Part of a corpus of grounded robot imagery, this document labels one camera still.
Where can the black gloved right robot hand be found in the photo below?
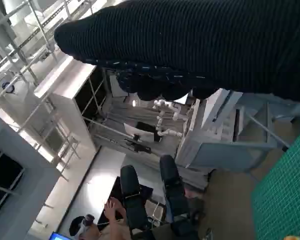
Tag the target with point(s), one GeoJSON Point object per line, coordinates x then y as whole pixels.
{"type": "Point", "coordinates": [190, 42]}

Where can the white louvred mesh cabinet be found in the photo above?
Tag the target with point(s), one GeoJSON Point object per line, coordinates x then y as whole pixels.
{"type": "Point", "coordinates": [215, 155]}

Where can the thin metal pole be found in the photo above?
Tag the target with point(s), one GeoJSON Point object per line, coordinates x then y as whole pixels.
{"type": "Point", "coordinates": [270, 133]}

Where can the white open shelf cabinet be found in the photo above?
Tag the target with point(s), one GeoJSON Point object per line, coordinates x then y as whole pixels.
{"type": "Point", "coordinates": [72, 105]}

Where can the white desk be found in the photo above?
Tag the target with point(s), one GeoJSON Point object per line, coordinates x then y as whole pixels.
{"type": "Point", "coordinates": [90, 180]}

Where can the green cutting mat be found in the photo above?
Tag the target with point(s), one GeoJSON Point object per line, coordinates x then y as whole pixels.
{"type": "Point", "coordinates": [285, 190]}

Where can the person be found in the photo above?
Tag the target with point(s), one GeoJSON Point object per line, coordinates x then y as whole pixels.
{"type": "Point", "coordinates": [115, 220]}

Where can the dark window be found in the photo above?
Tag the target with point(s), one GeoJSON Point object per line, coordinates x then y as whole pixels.
{"type": "Point", "coordinates": [2, 175]}

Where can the blue laptop screen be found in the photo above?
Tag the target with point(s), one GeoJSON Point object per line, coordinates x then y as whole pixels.
{"type": "Point", "coordinates": [61, 236]}

